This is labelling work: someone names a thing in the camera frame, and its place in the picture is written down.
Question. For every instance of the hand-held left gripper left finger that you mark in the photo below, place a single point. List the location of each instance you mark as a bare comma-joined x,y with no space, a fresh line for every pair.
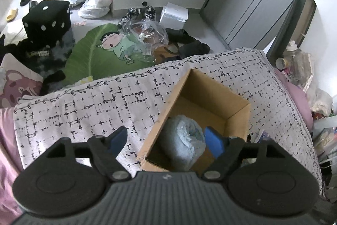
117,139

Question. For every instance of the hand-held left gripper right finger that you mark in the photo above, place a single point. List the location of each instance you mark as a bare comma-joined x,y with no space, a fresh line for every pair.
213,142

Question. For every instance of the blue-grey towel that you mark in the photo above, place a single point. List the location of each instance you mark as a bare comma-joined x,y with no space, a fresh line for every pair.
181,140

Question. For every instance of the brown cardboard box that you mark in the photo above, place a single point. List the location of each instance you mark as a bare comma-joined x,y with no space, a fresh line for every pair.
205,98

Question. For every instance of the white black-patterned bed blanket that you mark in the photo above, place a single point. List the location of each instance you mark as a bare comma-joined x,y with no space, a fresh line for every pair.
105,101

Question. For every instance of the green leaf cartoon rug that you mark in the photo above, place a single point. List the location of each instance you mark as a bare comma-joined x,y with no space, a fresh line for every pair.
84,56

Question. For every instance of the brown bag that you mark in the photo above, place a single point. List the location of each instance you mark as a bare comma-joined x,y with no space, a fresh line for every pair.
164,55

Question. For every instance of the black cloth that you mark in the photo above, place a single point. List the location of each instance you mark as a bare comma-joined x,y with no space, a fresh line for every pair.
189,43

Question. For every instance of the grey tie-dye rug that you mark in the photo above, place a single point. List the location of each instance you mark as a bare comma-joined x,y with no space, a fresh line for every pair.
58,56

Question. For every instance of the paper cup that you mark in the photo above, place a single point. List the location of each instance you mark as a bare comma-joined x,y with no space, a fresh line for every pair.
281,63

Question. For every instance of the clear plastic bag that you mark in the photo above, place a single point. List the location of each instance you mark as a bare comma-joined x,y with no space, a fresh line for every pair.
150,32

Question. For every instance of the crumpled plastic wrapping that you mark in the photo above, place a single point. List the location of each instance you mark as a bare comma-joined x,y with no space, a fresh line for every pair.
318,98

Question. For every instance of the bear print pillow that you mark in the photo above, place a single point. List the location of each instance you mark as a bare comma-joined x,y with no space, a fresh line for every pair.
18,82

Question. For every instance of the clear plastic bottle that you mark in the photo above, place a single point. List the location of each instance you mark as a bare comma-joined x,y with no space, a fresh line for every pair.
295,59

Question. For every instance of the small red white card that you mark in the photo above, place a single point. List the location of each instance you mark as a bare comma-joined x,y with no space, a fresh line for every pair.
79,23

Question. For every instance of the white box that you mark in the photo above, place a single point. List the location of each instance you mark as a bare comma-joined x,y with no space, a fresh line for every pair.
173,15

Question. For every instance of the black framed board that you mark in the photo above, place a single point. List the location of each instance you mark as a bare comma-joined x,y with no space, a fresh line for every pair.
287,30

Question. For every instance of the black dice cushion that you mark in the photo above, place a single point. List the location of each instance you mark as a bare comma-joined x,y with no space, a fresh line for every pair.
44,22

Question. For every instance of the white red plastic bag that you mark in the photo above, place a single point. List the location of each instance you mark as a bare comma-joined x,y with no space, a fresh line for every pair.
96,2

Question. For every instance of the white cloth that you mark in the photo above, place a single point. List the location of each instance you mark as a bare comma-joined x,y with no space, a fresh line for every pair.
13,31

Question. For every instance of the yellow slipper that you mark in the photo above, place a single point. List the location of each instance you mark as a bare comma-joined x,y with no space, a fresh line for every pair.
11,15

